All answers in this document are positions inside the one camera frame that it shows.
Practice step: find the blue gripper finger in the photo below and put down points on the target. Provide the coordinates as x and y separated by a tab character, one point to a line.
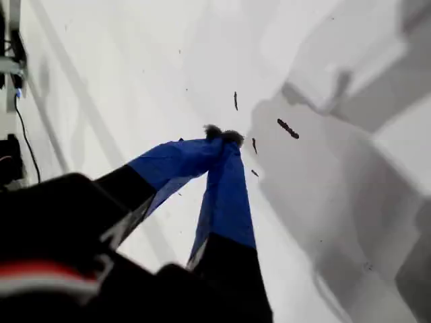
168	161
229	208

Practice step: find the squarish blue tape piece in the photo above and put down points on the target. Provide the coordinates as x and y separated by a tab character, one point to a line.
19	93

